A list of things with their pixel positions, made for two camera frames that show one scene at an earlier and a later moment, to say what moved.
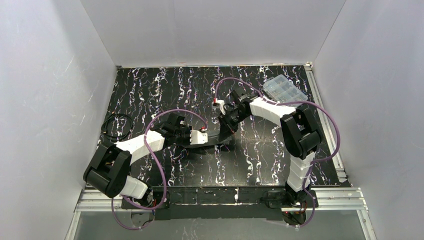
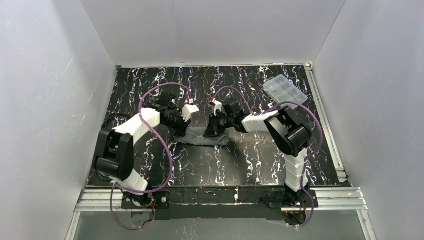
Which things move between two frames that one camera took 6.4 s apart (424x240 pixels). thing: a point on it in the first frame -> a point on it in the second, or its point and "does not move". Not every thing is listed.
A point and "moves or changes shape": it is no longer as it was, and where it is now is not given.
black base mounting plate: [243, 202] does not move
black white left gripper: [196, 141] -> [180, 123]
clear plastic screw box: [282, 89] does not move
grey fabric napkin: [212, 140] moves or changes shape
